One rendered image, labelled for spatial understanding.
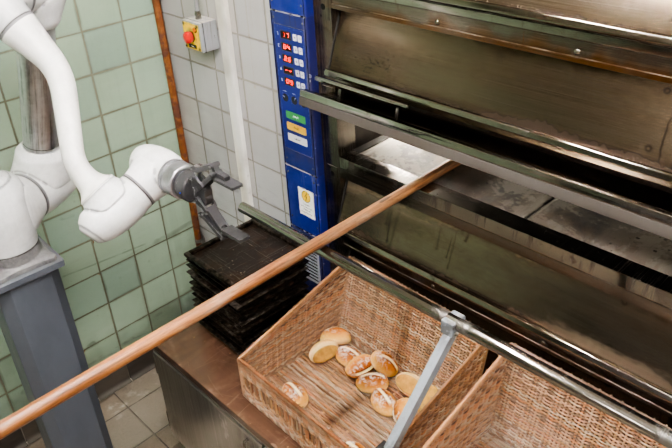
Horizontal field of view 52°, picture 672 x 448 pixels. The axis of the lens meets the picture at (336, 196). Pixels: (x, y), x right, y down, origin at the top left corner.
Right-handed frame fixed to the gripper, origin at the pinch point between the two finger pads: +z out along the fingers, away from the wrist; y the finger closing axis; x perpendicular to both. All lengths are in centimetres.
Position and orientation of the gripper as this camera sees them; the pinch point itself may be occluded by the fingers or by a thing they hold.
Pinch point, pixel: (238, 212)
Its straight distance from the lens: 156.8
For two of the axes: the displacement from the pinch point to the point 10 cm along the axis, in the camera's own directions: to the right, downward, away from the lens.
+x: -7.1, 3.8, -5.9
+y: 0.5, 8.6, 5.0
